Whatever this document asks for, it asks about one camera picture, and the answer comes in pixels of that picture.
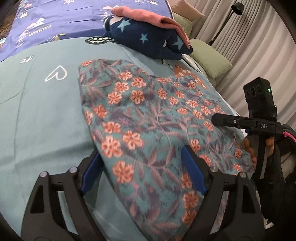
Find purple tree print sheet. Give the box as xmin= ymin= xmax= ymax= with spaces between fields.
xmin=1 ymin=0 xmax=172 ymax=61

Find green cushion far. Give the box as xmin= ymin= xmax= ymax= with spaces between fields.
xmin=173 ymin=13 xmax=193 ymax=38

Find black floor lamp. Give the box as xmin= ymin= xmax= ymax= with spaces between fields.
xmin=208 ymin=2 xmax=245 ymax=46

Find right hand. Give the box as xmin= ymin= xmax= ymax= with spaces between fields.
xmin=240 ymin=135 xmax=276 ymax=165

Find floral fleece garment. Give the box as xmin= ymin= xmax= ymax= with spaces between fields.
xmin=78 ymin=59 xmax=254 ymax=240

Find teal patterned bed quilt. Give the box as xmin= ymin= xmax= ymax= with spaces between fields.
xmin=1 ymin=38 xmax=214 ymax=240

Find pink folded garment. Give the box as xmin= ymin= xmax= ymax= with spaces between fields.
xmin=111 ymin=6 xmax=190 ymax=49

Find green cushion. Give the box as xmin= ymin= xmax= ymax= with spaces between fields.
xmin=190 ymin=39 xmax=233 ymax=79
xmin=173 ymin=13 xmax=193 ymax=38

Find navy star fleece garment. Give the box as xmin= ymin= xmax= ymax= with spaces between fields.
xmin=104 ymin=16 xmax=193 ymax=60

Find green cushion near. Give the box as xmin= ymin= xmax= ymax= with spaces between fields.
xmin=190 ymin=39 xmax=233 ymax=79

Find beige pillow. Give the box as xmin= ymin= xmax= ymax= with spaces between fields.
xmin=171 ymin=1 xmax=205 ymax=19

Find black camera box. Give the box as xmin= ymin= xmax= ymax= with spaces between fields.
xmin=243 ymin=77 xmax=278 ymax=121

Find dark brown blanket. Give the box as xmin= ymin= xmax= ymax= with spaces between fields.
xmin=0 ymin=2 xmax=19 ymax=39

